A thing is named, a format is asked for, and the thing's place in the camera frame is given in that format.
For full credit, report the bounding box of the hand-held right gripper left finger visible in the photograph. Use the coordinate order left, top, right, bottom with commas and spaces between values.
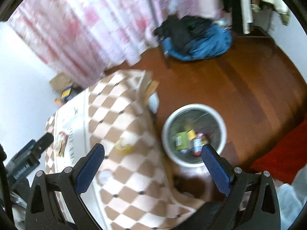
26, 143, 106, 230

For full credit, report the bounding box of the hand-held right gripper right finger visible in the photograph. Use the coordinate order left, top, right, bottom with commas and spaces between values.
201, 143, 281, 230

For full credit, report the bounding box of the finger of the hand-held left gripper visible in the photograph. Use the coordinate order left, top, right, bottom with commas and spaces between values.
31, 132, 54, 159

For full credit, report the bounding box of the red soda can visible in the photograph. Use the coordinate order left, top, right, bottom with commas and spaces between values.
192, 133, 207, 156

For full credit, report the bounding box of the green box white top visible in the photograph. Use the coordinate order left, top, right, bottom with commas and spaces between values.
175, 131, 192, 152

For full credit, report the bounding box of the white round trash bin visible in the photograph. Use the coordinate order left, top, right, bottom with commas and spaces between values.
161, 103, 227, 168

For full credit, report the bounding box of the dark blue tin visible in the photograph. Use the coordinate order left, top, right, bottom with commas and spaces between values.
64, 86, 81, 101

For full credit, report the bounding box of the checkered tablecloth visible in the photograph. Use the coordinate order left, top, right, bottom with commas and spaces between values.
45, 69, 204, 230

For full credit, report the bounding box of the brown paper bag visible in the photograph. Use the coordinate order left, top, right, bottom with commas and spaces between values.
49, 73, 72, 93

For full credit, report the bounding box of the red cloth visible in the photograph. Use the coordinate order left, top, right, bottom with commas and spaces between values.
249, 122, 307, 185

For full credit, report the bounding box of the pale blue cloth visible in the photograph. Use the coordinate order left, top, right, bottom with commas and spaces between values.
276, 165, 307, 230

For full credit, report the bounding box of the pink floral curtain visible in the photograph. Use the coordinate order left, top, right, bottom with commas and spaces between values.
8, 0, 226, 87

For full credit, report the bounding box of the blue garment pile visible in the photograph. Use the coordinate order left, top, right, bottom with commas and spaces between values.
163, 25, 233, 61

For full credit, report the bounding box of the black jacket pile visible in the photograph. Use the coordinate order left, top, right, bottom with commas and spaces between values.
153, 16, 213, 51

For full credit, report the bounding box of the black trousers white stripe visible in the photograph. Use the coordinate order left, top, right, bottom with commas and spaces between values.
221, 0, 253, 33

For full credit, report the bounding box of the olive garment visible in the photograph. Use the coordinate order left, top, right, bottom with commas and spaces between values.
279, 7, 292, 26

